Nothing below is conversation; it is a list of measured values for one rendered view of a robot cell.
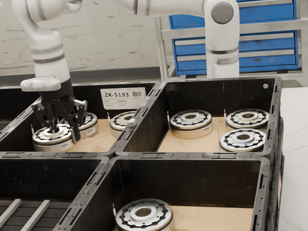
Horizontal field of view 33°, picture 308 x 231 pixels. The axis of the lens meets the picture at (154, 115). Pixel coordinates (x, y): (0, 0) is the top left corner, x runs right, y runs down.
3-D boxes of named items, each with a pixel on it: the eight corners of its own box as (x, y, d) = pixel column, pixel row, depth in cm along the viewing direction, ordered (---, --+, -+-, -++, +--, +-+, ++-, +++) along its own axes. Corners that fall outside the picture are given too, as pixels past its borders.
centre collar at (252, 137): (233, 134, 118) (233, 131, 117) (255, 134, 116) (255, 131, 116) (230, 144, 113) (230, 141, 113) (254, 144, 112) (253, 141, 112)
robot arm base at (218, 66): (212, 96, 160) (210, 42, 153) (242, 98, 157) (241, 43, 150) (205, 109, 153) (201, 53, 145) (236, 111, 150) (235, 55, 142)
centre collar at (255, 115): (239, 113, 127) (239, 111, 127) (259, 112, 126) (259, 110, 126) (236, 122, 123) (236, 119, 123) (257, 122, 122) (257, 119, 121)
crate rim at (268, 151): (164, 88, 137) (163, 80, 136) (282, 84, 128) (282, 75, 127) (114, 166, 102) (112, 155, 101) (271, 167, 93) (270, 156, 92)
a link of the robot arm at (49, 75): (19, 92, 113) (13, 65, 111) (43, 74, 123) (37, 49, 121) (57, 91, 111) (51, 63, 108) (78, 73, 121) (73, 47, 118)
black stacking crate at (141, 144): (169, 122, 141) (163, 82, 136) (283, 120, 132) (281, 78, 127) (123, 206, 106) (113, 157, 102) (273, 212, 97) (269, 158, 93)
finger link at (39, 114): (39, 100, 124) (53, 120, 125) (33, 103, 124) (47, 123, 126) (33, 104, 121) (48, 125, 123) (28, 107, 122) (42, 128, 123)
